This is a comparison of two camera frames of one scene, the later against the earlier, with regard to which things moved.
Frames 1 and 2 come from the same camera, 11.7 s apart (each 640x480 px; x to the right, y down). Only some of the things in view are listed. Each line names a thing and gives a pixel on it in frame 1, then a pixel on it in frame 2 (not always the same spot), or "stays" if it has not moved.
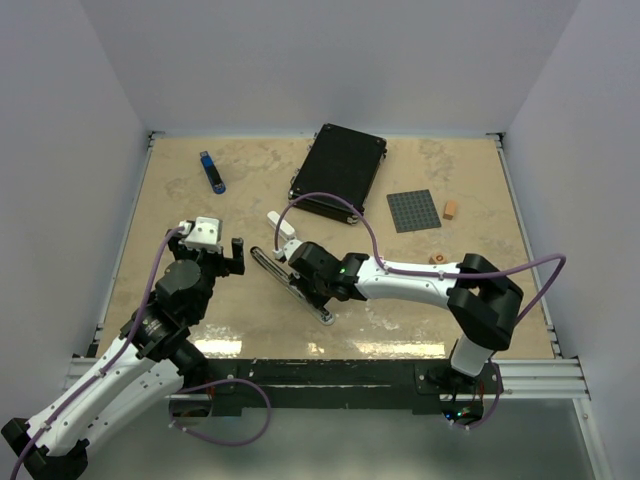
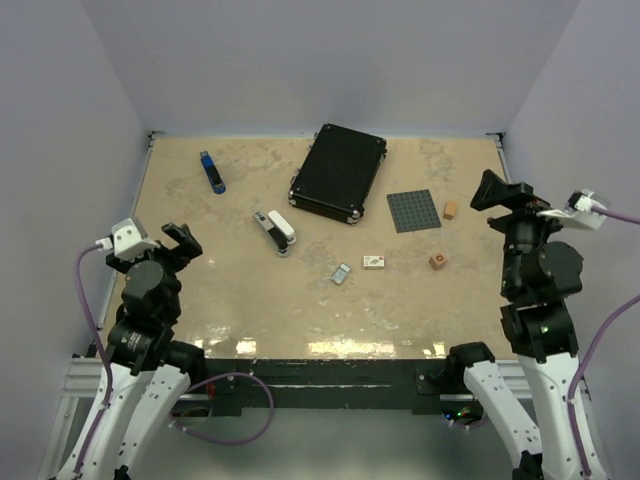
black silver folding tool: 281,274 to 274,237
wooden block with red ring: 438,258 stays
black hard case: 340,161 stays
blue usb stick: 212,173 stays
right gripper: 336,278 to 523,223
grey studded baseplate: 413,211 stays
